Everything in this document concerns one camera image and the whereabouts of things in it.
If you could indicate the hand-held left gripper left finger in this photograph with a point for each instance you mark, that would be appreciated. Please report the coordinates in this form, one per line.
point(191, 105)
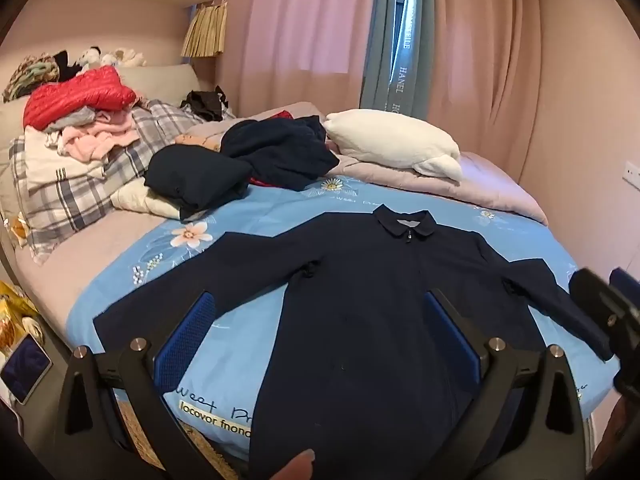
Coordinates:
point(185, 340)

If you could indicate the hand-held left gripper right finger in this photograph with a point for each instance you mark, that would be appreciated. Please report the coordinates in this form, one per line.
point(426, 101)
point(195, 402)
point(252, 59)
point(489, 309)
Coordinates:
point(450, 335)

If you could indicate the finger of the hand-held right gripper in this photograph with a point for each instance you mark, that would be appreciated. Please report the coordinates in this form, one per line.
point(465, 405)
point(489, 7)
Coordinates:
point(622, 282)
point(586, 286)

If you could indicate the navy collared jacket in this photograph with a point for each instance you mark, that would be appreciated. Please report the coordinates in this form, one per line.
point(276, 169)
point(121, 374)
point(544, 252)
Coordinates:
point(360, 310)

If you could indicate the navy clothes pile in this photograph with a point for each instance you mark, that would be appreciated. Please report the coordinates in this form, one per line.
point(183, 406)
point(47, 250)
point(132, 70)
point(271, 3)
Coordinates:
point(280, 150)

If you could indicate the lilac quilt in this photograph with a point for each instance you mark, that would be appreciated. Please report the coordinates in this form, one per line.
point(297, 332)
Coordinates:
point(500, 190)

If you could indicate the pink fitted sheet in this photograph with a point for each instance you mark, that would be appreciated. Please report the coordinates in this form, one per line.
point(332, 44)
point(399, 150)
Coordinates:
point(75, 260)

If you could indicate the cream garment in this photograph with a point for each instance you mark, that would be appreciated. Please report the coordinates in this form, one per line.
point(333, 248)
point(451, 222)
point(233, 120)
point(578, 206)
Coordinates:
point(135, 200)

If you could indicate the blue floral bedsheet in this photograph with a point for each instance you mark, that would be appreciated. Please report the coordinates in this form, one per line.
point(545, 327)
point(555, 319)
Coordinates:
point(260, 210)

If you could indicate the folded navy garment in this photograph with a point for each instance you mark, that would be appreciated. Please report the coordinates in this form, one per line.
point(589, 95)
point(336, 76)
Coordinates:
point(195, 180)

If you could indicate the tablet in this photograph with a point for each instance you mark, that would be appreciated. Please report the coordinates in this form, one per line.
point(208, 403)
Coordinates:
point(25, 365)

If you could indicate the yellow bag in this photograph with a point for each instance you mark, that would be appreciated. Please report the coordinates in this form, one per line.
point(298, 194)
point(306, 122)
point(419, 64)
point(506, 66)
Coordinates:
point(12, 310)

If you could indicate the grey plaid quilt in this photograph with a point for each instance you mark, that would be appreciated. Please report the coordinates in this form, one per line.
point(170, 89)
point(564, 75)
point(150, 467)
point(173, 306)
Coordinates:
point(75, 195)

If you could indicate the peach patterned cloth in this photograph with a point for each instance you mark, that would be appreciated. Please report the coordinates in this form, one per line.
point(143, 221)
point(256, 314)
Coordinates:
point(200, 140)

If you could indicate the white pillow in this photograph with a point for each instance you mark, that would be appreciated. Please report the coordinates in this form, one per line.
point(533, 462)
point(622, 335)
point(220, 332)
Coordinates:
point(390, 140)

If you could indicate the pink garment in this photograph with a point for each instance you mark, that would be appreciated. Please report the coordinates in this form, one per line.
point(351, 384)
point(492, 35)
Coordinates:
point(100, 140)

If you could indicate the white striped garment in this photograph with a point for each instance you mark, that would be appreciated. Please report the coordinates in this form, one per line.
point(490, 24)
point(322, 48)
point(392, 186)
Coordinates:
point(45, 160)

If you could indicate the black garment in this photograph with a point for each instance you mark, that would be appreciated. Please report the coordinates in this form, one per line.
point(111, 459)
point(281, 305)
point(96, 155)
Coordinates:
point(205, 102)

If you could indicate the grey garment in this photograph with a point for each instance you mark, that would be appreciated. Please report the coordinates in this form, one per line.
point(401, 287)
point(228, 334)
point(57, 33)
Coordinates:
point(75, 119)

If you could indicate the beige headboard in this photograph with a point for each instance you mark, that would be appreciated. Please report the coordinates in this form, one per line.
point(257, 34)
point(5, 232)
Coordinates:
point(160, 80)

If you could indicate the red down jacket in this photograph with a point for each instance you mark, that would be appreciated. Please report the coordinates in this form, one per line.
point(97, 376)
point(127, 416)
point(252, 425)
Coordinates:
point(80, 92)

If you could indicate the pink curtain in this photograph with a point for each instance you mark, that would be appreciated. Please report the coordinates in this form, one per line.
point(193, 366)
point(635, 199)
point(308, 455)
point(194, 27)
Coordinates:
point(480, 35)
point(300, 25)

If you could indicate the grey-blue lettered curtain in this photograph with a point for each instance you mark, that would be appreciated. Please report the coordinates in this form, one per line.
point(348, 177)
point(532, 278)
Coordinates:
point(390, 60)

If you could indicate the cream plush toy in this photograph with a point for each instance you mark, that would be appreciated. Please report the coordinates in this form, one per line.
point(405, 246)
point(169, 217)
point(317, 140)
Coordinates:
point(125, 56)

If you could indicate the white plush toy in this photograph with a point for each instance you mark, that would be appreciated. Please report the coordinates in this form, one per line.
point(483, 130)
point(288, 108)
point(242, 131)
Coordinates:
point(90, 57)

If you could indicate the multicoloured scarf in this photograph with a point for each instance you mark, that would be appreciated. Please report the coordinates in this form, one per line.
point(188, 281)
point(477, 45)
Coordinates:
point(30, 75)

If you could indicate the yellow fringed hanging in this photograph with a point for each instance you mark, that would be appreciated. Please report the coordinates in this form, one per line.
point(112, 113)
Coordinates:
point(205, 30)

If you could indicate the white wall socket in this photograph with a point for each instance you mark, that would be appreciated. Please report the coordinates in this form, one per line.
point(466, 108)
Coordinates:
point(631, 170)

